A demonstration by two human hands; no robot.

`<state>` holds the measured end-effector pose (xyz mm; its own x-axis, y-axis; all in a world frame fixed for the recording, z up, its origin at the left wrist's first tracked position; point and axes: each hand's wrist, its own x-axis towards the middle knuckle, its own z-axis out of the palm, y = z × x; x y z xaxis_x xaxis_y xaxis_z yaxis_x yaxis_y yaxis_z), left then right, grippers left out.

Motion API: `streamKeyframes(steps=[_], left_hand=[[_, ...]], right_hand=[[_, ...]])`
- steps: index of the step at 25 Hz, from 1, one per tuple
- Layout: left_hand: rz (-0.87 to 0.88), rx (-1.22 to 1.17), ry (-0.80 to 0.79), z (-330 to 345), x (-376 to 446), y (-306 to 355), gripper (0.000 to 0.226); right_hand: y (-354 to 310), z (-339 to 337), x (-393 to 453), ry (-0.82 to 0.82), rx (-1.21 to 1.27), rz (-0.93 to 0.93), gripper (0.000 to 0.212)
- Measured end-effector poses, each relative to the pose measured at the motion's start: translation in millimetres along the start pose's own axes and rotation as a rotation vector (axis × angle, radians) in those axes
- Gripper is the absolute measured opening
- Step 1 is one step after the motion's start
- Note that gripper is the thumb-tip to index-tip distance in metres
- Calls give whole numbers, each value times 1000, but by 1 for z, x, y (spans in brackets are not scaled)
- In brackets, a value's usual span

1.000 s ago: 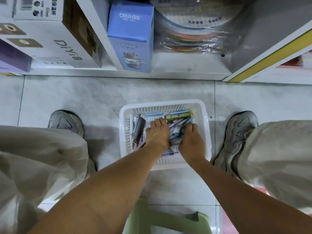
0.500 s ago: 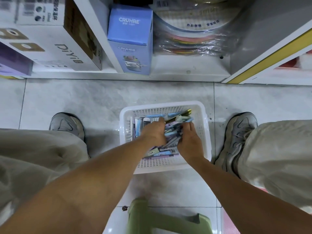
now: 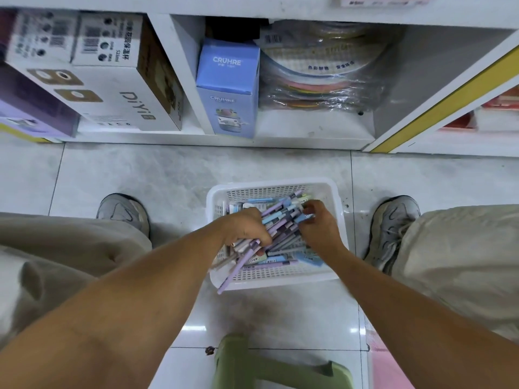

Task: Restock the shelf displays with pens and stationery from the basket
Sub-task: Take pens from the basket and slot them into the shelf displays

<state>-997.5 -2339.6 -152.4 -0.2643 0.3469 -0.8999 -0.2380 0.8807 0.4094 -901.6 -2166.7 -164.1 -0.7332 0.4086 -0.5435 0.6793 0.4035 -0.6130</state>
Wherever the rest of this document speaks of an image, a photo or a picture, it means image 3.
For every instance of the white plastic basket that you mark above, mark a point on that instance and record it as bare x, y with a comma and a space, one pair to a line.
223, 194

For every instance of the person's right forearm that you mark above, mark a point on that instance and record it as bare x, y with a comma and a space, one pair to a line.
422, 328

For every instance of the blue small carton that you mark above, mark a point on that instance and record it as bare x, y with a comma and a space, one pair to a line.
228, 81

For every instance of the stack of wrapped discs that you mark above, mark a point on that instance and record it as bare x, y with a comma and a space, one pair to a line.
324, 68

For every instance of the green plastic stool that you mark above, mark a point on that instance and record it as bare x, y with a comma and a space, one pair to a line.
276, 367

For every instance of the large white cardboard box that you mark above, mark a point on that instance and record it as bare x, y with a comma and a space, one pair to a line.
118, 89

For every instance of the person's left forearm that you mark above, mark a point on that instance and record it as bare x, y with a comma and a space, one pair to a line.
130, 320

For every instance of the red floor sticker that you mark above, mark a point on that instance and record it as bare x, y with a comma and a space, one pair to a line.
389, 364

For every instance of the person's left hand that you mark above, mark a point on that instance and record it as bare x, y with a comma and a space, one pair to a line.
250, 228

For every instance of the bundle of lilac green packets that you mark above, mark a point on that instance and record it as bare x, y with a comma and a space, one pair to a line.
281, 218

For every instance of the white shelf with yellow trim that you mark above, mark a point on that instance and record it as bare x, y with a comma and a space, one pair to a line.
324, 129

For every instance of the pile of lead refill packets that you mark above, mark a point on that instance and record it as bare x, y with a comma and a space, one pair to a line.
284, 253

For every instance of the purple box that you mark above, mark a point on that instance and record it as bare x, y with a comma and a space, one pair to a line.
32, 107

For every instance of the grey sneaker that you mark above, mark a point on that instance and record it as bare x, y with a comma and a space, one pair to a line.
393, 227
123, 213

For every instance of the white barcode box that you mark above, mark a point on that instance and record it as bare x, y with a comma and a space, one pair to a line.
42, 36

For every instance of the red white flat box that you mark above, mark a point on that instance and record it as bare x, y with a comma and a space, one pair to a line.
496, 101

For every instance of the person's right hand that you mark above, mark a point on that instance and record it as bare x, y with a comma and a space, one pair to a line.
323, 231

